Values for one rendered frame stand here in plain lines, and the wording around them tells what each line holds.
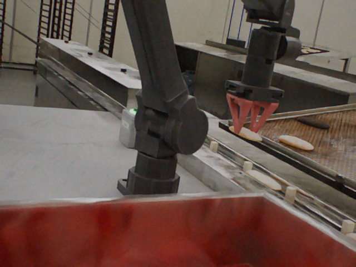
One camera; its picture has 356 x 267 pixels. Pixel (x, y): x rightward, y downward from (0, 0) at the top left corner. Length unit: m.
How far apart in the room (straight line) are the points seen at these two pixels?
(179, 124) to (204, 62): 4.64
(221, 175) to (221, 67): 4.20
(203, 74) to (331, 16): 1.86
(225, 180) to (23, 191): 0.35
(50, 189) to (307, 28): 6.08
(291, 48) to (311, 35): 5.65
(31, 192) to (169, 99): 0.26
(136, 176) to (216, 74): 4.40
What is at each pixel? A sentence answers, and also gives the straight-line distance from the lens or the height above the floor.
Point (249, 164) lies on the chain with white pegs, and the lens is 1.03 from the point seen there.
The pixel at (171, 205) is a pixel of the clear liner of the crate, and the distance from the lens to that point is 0.60.
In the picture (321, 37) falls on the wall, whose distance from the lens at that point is 6.57.
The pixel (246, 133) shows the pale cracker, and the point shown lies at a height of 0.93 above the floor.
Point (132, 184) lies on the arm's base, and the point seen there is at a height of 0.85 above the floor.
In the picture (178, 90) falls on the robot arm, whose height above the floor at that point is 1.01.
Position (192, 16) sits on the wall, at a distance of 8.78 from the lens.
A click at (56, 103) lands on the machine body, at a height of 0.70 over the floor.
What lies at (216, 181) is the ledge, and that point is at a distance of 0.96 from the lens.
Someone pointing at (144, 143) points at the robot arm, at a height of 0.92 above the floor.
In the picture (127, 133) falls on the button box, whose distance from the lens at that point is 1.17.
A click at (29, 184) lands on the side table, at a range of 0.89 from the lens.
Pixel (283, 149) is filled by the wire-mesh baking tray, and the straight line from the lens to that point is 1.10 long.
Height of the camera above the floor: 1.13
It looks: 13 degrees down
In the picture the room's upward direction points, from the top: 10 degrees clockwise
